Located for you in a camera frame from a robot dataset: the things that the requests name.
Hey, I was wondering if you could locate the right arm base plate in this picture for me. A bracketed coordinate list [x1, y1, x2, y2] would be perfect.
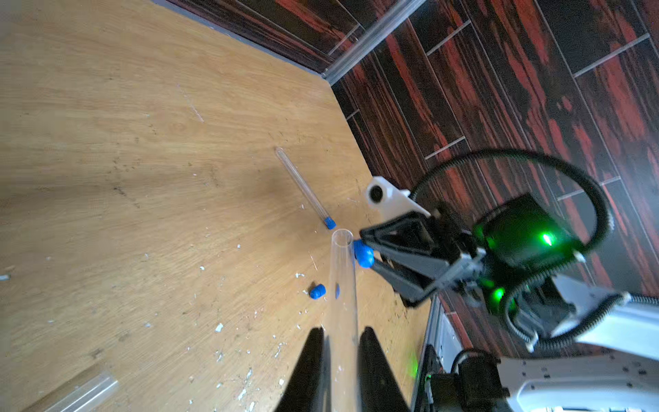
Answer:
[411, 344, 463, 412]

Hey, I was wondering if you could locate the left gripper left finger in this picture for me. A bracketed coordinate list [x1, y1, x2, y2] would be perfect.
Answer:
[275, 327, 324, 412]

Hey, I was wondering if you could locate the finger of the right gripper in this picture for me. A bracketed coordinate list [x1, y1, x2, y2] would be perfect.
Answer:
[360, 212, 458, 278]
[370, 246, 485, 309]

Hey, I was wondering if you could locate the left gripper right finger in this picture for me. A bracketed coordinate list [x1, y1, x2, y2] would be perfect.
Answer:
[358, 326, 409, 412]

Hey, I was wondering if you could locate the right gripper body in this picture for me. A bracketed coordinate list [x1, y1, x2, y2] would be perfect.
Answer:
[431, 203, 485, 304]

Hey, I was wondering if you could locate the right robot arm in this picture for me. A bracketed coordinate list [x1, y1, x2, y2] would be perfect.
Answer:
[355, 149, 658, 411]

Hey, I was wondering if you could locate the clear test tube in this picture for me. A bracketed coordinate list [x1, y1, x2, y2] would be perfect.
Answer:
[46, 372, 118, 412]
[275, 147, 331, 226]
[326, 229, 361, 411]

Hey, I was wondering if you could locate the blue stopper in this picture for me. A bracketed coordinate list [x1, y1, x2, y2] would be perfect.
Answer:
[353, 240, 375, 269]
[308, 284, 327, 300]
[324, 216, 336, 230]

